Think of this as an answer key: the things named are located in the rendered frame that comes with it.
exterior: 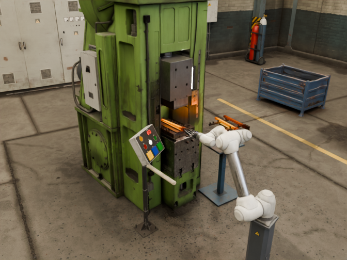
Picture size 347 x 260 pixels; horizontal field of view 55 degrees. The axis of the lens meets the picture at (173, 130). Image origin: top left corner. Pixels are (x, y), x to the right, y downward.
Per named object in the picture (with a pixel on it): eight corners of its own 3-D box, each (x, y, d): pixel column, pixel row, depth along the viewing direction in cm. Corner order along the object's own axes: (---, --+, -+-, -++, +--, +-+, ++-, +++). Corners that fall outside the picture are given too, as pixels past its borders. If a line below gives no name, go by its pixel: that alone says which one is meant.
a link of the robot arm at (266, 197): (278, 214, 292) (281, 193, 282) (262, 222, 283) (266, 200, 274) (264, 204, 304) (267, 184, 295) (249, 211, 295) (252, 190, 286)
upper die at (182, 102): (188, 104, 360) (188, 96, 356) (173, 109, 348) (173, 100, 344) (163, 95, 388) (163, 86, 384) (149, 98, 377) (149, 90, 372)
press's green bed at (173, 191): (196, 198, 418) (198, 166, 398) (173, 211, 396) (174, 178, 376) (168, 179, 456) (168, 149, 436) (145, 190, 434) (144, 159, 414)
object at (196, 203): (210, 204, 408) (210, 204, 408) (174, 225, 374) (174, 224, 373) (188, 190, 435) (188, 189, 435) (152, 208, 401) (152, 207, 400)
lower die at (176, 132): (187, 134, 375) (187, 127, 371) (173, 140, 363) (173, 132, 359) (163, 123, 404) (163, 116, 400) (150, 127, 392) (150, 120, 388)
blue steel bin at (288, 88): (325, 108, 701) (332, 75, 671) (302, 116, 659) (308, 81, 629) (278, 93, 789) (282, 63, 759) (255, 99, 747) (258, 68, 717)
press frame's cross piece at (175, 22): (190, 48, 354) (192, 0, 334) (160, 54, 330) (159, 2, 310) (164, 42, 385) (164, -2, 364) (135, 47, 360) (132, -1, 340)
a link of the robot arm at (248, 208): (266, 217, 278) (246, 226, 267) (253, 216, 292) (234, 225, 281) (240, 128, 281) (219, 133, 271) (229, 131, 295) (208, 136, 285)
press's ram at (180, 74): (197, 94, 364) (199, 57, 347) (170, 101, 341) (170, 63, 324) (172, 84, 392) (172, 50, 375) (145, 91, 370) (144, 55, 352)
